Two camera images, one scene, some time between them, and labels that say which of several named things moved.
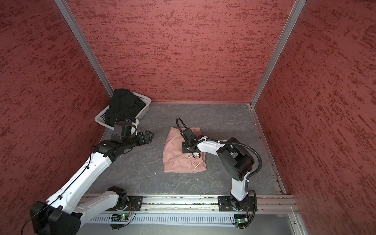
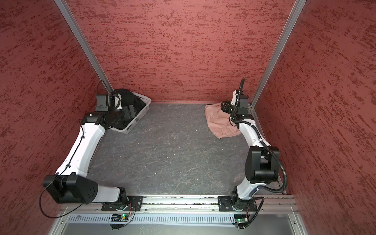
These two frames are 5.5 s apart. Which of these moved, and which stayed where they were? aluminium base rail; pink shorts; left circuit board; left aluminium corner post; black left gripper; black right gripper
Moved: black right gripper; black left gripper; pink shorts
Stayed: left aluminium corner post; left circuit board; aluminium base rail
